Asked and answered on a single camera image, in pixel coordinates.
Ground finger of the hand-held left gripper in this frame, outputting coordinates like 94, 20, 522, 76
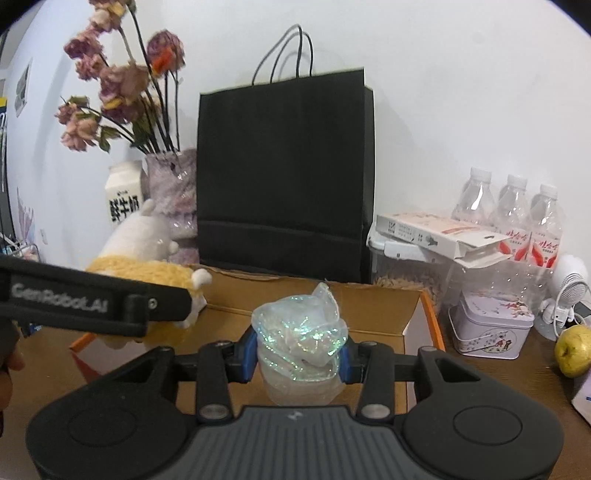
122, 281, 195, 342

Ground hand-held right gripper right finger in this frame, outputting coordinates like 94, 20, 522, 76
338, 337, 485, 421

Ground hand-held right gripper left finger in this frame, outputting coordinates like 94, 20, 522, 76
95, 327, 257, 423

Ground iridescent plastic wrap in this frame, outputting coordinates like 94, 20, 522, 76
252, 282, 348, 407

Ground orange cardboard box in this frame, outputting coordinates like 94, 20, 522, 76
69, 264, 447, 416

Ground white and yellow plush toy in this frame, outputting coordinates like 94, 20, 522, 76
85, 199, 214, 352

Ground person's left hand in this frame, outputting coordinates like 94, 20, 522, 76
0, 348, 27, 411

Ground clear plastic storage container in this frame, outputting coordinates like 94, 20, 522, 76
367, 231, 462, 318

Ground purple glass vase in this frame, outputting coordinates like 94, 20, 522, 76
145, 148, 200, 266

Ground white milk carton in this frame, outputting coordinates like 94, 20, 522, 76
104, 161, 149, 227

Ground lilac tin box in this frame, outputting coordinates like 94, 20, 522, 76
448, 290, 535, 359

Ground white flat cardboard package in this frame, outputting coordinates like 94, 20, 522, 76
375, 211, 513, 270

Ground black paper bag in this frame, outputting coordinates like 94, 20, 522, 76
196, 25, 376, 284

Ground dried pink roses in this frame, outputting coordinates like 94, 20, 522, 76
56, 0, 188, 155

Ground green pear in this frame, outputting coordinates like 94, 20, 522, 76
554, 325, 591, 379

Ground white mini fan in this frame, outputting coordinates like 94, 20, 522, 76
533, 254, 591, 342

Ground purple tissue pack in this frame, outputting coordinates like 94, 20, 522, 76
571, 369, 591, 423

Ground wall picture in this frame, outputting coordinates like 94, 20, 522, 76
14, 58, 34, 118

